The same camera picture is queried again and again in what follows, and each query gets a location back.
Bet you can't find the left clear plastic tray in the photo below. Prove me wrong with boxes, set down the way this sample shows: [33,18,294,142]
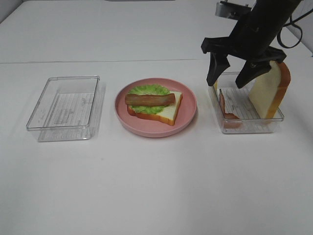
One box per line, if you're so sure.
[26,75,104,142]

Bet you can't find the bacon strip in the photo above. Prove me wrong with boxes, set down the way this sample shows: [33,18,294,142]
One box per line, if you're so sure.
[219,90,242,129]
[124,94,176,107]

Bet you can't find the green lettuce leaf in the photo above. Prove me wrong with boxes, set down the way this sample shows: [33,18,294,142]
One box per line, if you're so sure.
[128,84,170,114]

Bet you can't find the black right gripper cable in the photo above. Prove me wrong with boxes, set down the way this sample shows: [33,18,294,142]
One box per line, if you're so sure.
[276,9,313,49]

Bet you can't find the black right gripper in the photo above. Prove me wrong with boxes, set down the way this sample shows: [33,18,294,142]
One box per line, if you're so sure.
[201,0,300,89]

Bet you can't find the clear plastic tray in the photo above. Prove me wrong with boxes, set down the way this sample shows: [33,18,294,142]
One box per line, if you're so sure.
[26,75,104,142]
[208,72,284,134]

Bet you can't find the bread slice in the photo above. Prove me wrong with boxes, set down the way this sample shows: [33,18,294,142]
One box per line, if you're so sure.
[248,61,291,119]
[127,91,183,126]

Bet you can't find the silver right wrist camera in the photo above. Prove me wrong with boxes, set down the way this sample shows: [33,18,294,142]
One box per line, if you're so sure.
[215,0,252,20]

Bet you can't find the yellow cheese slice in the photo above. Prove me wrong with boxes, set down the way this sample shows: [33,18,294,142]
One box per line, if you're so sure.
[213,80,218,92]

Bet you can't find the pink round plate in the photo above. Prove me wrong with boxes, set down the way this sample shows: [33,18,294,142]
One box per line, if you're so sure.
[114,78,197,138]

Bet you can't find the right clear plastic tray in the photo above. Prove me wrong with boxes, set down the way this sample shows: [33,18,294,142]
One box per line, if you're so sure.
[208,72,284,134]

